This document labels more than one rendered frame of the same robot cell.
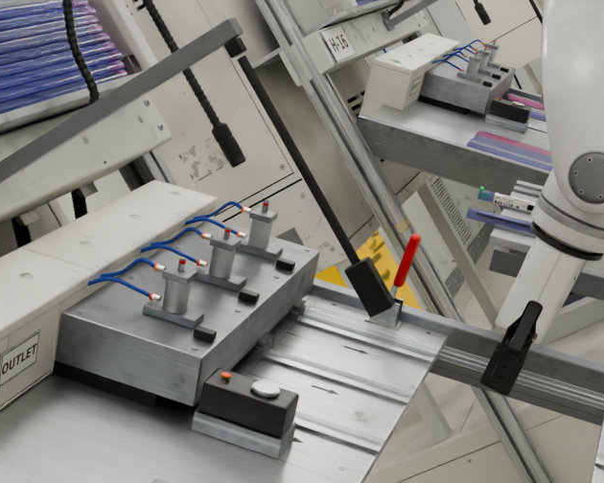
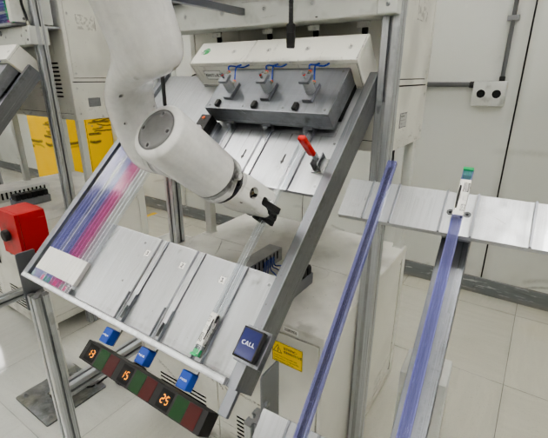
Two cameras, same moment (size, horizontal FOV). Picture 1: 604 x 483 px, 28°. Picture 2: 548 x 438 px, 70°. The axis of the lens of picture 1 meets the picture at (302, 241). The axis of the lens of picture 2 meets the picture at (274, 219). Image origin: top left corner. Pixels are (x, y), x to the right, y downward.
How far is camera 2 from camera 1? 160 cm
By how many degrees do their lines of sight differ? 99
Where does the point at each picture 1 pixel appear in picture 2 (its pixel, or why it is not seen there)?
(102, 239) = (275, 51)
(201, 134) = not seen: outside the picture
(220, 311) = (240, 101)
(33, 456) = (194, 100)
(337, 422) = not seen: hidden behind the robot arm
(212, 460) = not seen: hidden behind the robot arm
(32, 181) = (265, 16)
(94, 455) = (195, 110)
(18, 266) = (240, 47)
